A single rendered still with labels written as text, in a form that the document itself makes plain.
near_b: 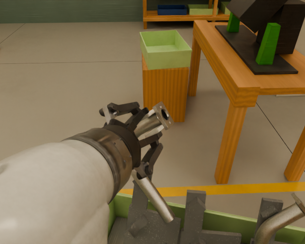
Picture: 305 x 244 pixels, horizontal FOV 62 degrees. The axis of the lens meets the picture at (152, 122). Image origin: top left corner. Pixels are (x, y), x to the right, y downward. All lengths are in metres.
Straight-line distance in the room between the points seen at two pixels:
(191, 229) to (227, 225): 0.22
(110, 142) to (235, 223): 0.64
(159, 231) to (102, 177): 0.53
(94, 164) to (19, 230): 0.09
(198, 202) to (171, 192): 1.48
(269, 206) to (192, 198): 0.18
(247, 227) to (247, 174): 1.49
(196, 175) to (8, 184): 2.09
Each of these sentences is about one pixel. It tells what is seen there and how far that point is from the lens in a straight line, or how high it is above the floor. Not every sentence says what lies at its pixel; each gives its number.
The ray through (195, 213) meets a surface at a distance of 0.64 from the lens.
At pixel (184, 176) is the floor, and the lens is 2.22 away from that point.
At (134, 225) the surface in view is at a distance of 0.76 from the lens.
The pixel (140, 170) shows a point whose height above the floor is 1.35.
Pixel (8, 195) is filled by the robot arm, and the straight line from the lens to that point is 0.20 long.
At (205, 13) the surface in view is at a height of 0.29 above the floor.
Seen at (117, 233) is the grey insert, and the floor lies 0.85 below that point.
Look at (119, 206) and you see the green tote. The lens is 0.93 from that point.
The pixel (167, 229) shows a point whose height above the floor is 1.00.
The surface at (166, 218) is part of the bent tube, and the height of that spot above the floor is 1.11.
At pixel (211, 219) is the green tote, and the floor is 0.93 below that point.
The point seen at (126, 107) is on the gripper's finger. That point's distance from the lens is 0.43.
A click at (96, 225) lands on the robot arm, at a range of 0.24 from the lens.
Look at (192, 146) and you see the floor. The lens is 2.49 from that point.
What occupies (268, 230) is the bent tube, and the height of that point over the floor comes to 1.13.
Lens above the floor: 1.65
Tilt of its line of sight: 36 degrees down
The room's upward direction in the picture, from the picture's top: straight up
